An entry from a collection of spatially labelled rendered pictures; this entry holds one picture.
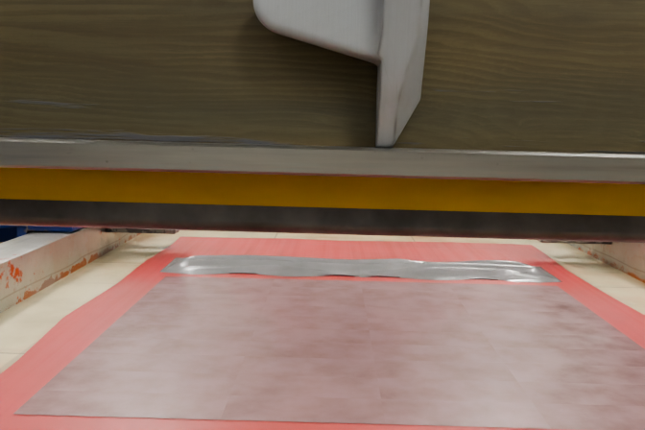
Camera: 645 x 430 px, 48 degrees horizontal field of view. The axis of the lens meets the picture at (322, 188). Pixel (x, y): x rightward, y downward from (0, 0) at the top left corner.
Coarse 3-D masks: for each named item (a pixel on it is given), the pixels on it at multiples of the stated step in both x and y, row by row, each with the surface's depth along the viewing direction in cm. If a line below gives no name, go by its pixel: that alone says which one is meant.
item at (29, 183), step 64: (0, 192) 28; (64, 192) 28; (128, 192) 28; (192, 192) 28; (256, 192) 28; (320, 192) 28; (384, 192) 28; (448, 192) 28; (512, 192) 28; (576, 192) 28; (640, 192) 27
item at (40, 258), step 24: (24, 240) 59; (48, 240) 59; (72, 240) 63; (96, 240) 70; (120, 240) 78; (0, 264) 50; (24, 264) 53; (48, 264) 58; (72, 264) 63; (624, 264) 69; (0, 288) 50; (24, 288) 54; (0, 312) 50
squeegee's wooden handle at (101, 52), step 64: (0, 0) 26; (64, 0) 26; (128, 0) 26; (192, 0) 26; (448, 0) 26; (512, 0) 26; (576, 0) 26; (640, 0) 26; (0, 64) 26; (64, 64) 26; (128, 64) 26; (192, 64) 26; (256, 64) 26; (320, 64) 26; (448, 64) 26; (512, 64) 26; (576, 64) 26; (640, 64) 26; (0, 128) 27; (64, 128) 27; (128, 128) 27; (192, 128) 26; (256, 128) 26; (320, 128) 26; (448, 128) 26; (512, 128) 26; (576, 128) 26; (640, 128) 26
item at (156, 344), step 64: (320, 256) 74; (64, 320) 48; (128, 320) 49; (192, 320) 49; (256, 320) 49; (320, 320) 50; (0, 384) 37; (64, 384) 37; (128, 384) 37; (192, 384) 37; (256, 384) 37; (320, 384) 37
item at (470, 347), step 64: (384, 256) 74; (448, 256) 75; (512, 256) 76; (384, 320) 50; (448, 320) 50; (512, 320) 51; (576, 320) 51; (640, 320) 52; (384, 384) 38; (448, 384) 38; (512, 384) 38; (576, 384) 38; (640, 384) 38
